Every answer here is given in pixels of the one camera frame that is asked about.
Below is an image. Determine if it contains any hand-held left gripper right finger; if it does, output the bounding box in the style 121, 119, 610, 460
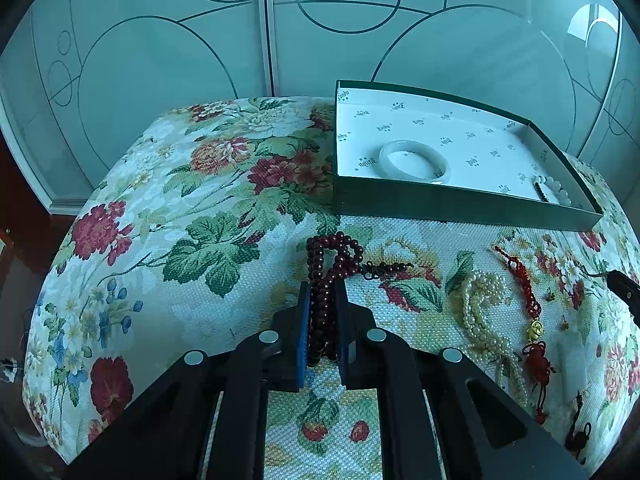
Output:
334, 277, 588, 480

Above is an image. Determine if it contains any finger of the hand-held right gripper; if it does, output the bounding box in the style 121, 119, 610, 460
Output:
606, 269, 640, 320

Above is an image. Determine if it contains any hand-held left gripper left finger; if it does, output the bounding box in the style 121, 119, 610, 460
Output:
65, 281, 313, 480

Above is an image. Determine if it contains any dark red bead necklace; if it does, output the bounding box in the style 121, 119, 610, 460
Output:
306, 230, 416, 367

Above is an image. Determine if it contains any white pendant with brown cord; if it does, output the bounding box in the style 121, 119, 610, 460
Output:
562, 342, 593, 466

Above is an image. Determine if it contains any red knotted cord gold charm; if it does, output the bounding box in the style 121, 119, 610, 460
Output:
494, 245, 557, 423

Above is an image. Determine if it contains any white pearl necklace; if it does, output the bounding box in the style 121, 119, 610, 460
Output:
459, 270, 531, 408

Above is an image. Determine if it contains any green cardboard box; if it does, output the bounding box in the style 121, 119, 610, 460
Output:
332, 79, 605, 233

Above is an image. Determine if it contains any floral embroidered cloth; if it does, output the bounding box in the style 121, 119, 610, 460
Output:
22, 97, 640, 480

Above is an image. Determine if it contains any frosted glass wardrobe door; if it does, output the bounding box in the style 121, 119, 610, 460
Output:
262, 0, 623, 156
577, 5, 640, 196
0, 0, 273, 211

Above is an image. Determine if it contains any pale jade bangle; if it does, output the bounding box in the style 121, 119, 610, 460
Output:
378, 139, 453, 184

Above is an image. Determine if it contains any white bead bracelet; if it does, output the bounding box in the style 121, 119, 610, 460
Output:
527, 174, 573, 207

